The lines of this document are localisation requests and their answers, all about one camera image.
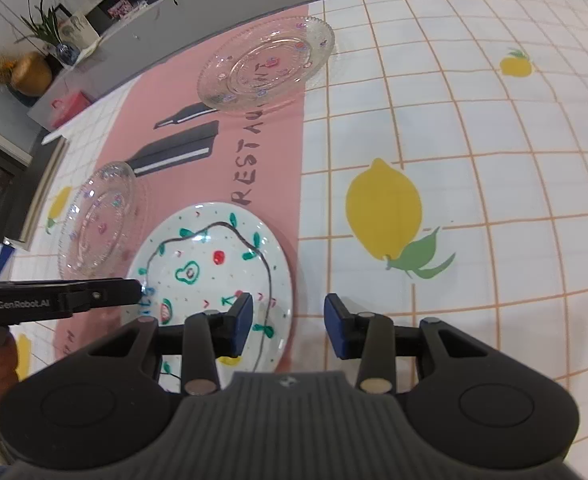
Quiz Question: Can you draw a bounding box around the large clear glass plate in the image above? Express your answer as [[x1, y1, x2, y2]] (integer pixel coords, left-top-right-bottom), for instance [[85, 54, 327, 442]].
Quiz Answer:
[[58, 162, 144, 280]]

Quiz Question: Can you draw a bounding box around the pink plastic case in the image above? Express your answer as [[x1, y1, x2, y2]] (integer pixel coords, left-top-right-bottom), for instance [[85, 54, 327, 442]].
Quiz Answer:
[[50, 91, 92, 130]]

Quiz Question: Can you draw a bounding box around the small clear glass plate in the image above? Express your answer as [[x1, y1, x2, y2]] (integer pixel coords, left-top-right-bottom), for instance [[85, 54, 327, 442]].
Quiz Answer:
[[196, 15, 335, 113]]

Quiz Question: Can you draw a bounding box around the white painted ceramic plate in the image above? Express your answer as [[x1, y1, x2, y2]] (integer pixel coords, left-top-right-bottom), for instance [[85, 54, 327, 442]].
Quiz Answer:
[[122, 203, 294, 385]]

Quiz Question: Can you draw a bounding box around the blue vase with plant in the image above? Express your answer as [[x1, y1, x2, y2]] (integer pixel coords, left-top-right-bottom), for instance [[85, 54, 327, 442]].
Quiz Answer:
[[16, 0, 80, 67]]

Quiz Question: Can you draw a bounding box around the white checked tablecloth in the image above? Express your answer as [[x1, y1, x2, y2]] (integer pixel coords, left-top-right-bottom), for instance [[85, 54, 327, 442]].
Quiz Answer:
[[8, 0, 588, 480]]

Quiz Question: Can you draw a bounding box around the golden vase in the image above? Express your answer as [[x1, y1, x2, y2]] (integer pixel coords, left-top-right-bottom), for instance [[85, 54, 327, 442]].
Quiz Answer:
[[10, 51, 53, 98]]

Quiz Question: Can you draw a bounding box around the blue white box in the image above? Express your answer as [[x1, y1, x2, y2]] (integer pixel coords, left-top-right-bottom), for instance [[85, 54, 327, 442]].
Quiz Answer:
[[0, 240, 15, 282]]

